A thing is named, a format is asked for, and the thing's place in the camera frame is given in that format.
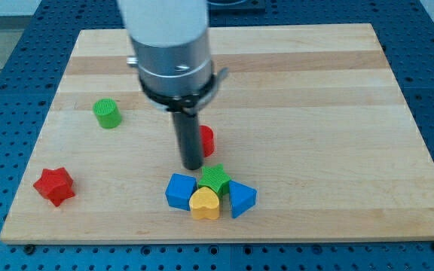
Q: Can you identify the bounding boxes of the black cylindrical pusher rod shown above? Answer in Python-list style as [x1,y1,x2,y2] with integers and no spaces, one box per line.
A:
[172,112,203,170]

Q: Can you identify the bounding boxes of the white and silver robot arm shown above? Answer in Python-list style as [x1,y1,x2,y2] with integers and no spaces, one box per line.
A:
[118,0,228,170]

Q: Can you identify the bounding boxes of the green star block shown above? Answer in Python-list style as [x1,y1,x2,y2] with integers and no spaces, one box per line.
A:
[197,164,231,199]

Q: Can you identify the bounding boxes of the blue triangle block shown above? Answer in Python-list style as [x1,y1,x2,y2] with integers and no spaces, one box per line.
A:
[229,180,257,218]

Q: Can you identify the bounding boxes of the red star block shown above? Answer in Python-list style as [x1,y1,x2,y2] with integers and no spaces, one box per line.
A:
[33,167,75,207]

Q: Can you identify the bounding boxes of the red cylinder block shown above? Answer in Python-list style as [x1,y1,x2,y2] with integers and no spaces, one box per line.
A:
[200,125,215,157]

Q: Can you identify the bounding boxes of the blue cube block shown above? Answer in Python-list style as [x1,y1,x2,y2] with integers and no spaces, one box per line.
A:
[165,173,197,211]

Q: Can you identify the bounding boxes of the yellow heart block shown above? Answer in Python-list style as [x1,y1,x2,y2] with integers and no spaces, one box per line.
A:
[189,187,220,220]

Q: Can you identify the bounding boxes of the green cylinder block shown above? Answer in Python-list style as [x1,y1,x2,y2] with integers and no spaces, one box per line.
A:
[93,98,122,129]

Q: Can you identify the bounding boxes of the wooden board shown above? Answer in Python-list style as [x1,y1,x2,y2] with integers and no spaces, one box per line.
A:
[0,24,434,245]

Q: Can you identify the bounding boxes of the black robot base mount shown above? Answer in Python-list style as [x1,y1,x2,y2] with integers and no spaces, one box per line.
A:
[207,0,266,12]

